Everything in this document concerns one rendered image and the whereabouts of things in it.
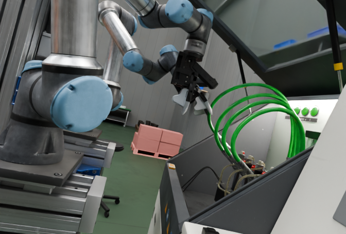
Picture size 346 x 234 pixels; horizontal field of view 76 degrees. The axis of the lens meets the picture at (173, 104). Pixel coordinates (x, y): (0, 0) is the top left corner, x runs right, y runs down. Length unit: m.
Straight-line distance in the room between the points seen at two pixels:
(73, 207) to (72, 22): 0.40
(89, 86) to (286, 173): 0.51
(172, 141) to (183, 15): 4.89
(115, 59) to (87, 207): 0.78
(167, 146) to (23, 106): 5.00
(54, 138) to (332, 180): 0.63
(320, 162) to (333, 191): 0.08
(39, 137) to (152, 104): 9.90
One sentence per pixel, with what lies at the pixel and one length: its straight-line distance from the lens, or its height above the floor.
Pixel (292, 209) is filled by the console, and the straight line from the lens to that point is 0.65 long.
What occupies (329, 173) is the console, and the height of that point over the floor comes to 1.18.
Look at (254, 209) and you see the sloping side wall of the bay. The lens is 0.65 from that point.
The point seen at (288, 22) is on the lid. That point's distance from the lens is 0.97.
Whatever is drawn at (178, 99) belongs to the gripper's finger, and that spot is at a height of 1.27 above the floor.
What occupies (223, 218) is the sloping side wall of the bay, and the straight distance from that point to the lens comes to 0.63.
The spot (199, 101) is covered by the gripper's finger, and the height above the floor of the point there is 1.29.
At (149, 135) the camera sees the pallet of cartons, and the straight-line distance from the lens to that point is 5.33.
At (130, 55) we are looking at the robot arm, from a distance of 0.90.
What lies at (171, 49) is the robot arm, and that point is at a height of 1.48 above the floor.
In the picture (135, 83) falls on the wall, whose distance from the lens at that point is 10.39.
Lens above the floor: 1.24
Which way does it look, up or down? 1 degrees up
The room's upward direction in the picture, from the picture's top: 14 degrees clockwise
